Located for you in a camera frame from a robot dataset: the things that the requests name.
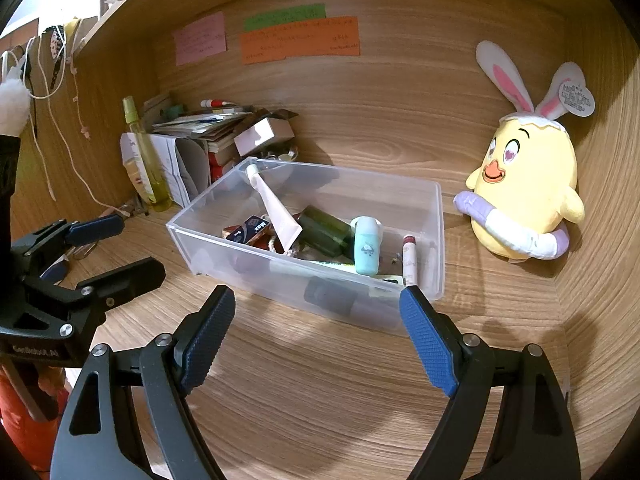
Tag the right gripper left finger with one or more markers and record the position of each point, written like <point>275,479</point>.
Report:
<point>99,436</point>

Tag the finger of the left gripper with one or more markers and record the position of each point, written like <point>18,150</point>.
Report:
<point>37,251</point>
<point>110,284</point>

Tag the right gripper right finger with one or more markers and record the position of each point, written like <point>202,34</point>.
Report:
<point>533,438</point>

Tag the blue card box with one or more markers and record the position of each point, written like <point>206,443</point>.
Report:
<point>256,222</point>

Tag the red paper envelope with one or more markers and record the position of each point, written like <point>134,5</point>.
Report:
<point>258,239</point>

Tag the pink squeeze tube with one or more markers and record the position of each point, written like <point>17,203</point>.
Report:
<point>286,227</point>

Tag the red white lip balm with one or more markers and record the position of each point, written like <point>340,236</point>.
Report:
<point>409,260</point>

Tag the black purple mascara tube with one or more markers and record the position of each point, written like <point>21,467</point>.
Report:
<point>346,301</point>

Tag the teal white small bottle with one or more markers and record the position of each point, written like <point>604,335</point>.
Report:
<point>367,255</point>

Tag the dark green glass bottle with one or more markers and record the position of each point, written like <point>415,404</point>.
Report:
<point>328,235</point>

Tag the white tape roll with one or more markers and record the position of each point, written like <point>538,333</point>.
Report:
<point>367,226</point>

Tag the person's right hand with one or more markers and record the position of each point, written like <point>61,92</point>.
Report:
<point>34,389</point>

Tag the white blue carton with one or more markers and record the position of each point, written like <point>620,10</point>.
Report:
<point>57,272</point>

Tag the eyeglasses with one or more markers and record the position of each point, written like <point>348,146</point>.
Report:
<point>85,236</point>

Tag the beige cosmetic tube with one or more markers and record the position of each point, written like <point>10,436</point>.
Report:
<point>133,172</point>

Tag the yellow green spray bottle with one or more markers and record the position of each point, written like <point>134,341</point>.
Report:
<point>146,157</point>

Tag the white fluffy pompom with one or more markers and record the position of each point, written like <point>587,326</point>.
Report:
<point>14,107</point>

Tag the white folded paper stack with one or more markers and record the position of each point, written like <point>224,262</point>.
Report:
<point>185,167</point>

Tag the red box under books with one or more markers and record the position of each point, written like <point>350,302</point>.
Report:
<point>222,161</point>

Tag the stack of books and papers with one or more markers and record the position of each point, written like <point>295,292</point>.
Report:
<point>162,115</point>

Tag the red white marker pen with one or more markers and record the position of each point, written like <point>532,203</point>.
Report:
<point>211,104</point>

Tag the yellow chick plush toy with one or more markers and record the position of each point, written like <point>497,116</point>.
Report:
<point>524,190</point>

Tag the ceramic bowl with trinkets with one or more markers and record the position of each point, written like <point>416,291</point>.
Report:
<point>280,159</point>

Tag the small white pink box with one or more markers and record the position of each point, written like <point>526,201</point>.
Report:
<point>262,129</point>

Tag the pink sticky note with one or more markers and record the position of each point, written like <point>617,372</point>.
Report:
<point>200,39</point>

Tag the clear plastic storage bin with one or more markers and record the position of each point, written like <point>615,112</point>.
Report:
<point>403,205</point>

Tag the green sticky note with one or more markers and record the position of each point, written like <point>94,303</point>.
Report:
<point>288,15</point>

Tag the orange sticky note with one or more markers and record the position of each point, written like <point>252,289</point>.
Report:
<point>319,37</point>

